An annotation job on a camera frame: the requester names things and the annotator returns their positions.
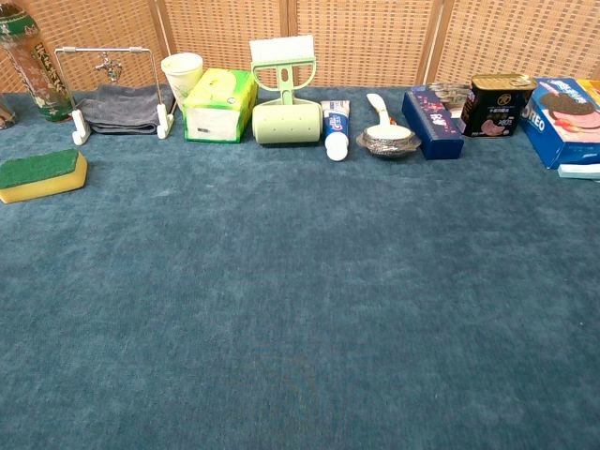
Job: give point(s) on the blue Oreo box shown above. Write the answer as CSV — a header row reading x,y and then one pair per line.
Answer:
x,y
560,122

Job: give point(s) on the green tea bottle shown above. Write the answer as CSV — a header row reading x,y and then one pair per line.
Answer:
x,y
35,65

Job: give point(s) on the silver foil snack packet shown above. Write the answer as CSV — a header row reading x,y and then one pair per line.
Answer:
x,y
452,96

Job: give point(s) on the grey folded towel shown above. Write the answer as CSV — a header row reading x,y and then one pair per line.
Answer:
x,y
123,111

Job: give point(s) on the green and yellow sponge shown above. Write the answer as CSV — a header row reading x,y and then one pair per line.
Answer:
x,y
41,175

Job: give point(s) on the light blue flat pad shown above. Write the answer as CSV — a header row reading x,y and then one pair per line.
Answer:
x,y
581,170

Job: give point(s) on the blue carpet table cover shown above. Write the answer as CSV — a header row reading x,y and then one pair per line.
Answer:
x,y
300,290

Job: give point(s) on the woven rattan folding screen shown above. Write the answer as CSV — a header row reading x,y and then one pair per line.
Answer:
x,y
356,42

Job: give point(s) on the white paper cup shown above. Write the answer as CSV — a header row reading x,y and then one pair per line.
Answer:
x,y
180,75

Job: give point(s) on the green tissue pack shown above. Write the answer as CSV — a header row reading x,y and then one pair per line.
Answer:
x,y
218,105

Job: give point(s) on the white and blue toothpaste tube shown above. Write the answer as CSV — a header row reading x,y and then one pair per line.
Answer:
x,y
337,129

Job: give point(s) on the dark object at edge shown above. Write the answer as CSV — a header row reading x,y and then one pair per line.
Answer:
x,y
5,112

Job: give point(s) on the black luncheon meat can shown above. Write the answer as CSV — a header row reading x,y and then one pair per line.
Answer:
x,y
496,105

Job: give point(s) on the dark blue long box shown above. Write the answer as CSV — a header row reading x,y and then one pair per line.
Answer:
x,y
433,124

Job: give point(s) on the light green lint roller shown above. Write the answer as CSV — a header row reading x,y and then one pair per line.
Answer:
x,y
286,122

